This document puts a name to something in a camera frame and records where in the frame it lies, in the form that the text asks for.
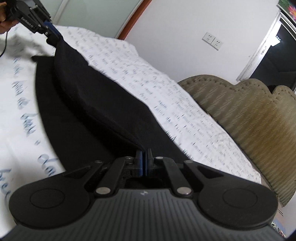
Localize black pants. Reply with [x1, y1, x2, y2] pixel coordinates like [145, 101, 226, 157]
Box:
[33, 40, 188, 171]

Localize person's left hand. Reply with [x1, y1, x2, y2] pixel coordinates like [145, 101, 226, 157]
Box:
[0, 2, 19, 34]

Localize white bedsheet with blue script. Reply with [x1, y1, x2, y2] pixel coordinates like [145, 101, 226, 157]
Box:
[1, 25, 261, 235]

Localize frosted glass wardrobe door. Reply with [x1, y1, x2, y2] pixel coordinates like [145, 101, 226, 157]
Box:
[41, 0, 142, 38]

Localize olive upholstered headboard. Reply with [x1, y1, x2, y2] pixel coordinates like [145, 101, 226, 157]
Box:
[179, 75, 295, 206]

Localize white framed dark cabinet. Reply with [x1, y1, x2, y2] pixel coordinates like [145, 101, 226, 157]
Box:
[237, 1, 295, 92]

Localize black cable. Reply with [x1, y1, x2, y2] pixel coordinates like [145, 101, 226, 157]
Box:
[0, 30, 9, 58]

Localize brown wooden door frame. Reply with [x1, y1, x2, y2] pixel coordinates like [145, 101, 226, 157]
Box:
[116, 0, 152, 40]

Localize white wall socket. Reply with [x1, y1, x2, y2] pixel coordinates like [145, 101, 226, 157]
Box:
[202, 32, 223, 51]

